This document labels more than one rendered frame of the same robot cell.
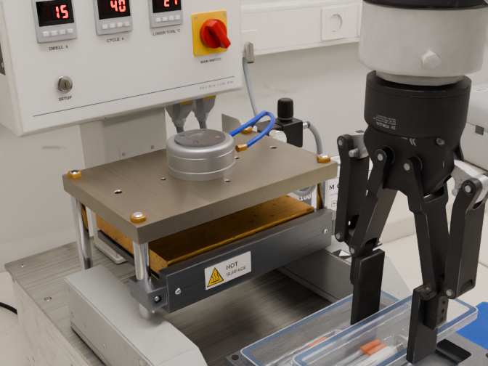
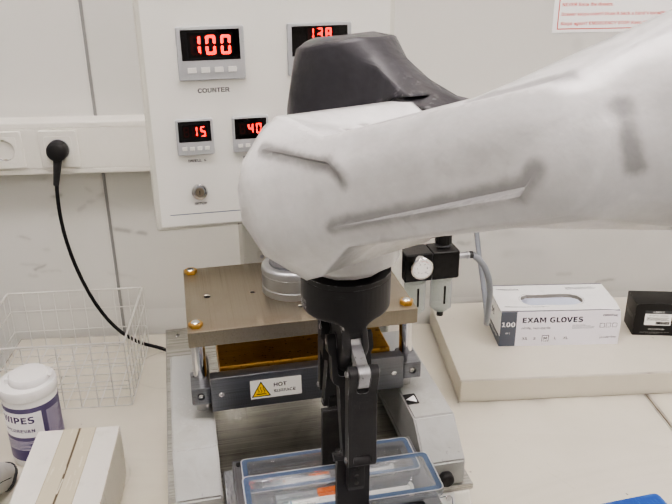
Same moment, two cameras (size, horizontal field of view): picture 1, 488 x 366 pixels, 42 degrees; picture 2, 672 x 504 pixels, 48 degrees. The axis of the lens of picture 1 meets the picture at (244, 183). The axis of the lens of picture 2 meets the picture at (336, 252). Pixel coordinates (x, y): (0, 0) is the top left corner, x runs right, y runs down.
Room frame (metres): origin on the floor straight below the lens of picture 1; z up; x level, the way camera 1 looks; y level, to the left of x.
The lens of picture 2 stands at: (-0.05, -0.36, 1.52)
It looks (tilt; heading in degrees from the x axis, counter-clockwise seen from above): 23 degrees down; 25
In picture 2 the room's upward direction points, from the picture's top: 1 degrees counter-clockwise
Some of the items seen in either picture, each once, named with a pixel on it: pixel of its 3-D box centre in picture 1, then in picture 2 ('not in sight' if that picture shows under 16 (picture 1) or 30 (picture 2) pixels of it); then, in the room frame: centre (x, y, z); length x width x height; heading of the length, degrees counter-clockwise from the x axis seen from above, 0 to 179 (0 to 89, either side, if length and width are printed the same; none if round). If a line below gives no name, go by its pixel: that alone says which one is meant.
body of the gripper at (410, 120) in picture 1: (412, 133); (345, 312); (0.46, -0.13, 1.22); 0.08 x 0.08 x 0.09
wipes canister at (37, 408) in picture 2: not in sight; (33, 413); (0.65, 0.50, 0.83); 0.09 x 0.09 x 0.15
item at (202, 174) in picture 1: (201, 176); (305, 293); (0.74, 0.05, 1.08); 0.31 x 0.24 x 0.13; 127
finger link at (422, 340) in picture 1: (424, 321); (352, 480); (0.44, -0.15, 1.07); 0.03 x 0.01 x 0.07; 127
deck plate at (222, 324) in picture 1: (194, 290); (294, 395); (0.73, 0.07, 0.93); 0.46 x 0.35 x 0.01; 37
